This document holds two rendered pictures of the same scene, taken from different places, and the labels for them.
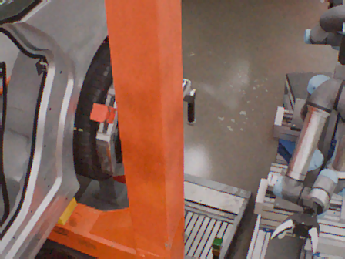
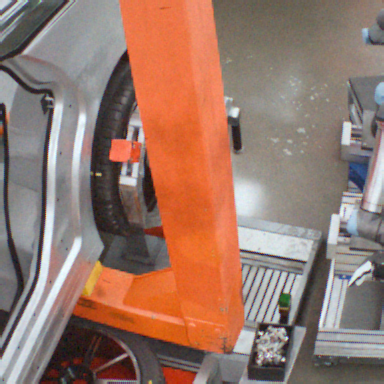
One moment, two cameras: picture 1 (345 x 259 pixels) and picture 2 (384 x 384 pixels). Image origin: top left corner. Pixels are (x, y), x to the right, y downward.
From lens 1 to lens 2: 0.16 m
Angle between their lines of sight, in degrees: 1
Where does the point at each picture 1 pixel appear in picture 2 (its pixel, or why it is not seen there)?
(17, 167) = (26, 229)
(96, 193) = (123, 253)
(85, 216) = (115, 282)
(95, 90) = (112, 122)
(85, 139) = (105, 186)
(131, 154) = (168, 201)
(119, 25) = (143, 48)
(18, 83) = (19, 125)
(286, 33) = (341, 28)
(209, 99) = (257, 116)
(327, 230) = not seen: outside the picture
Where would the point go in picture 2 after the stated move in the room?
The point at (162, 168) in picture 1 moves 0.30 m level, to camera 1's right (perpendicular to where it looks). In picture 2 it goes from (209, 214) to (319, 196)
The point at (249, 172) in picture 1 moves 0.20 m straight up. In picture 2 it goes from (317, 206) to (318, 178)
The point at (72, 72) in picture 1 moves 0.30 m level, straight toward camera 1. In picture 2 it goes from (84, 104) to (101, 167)
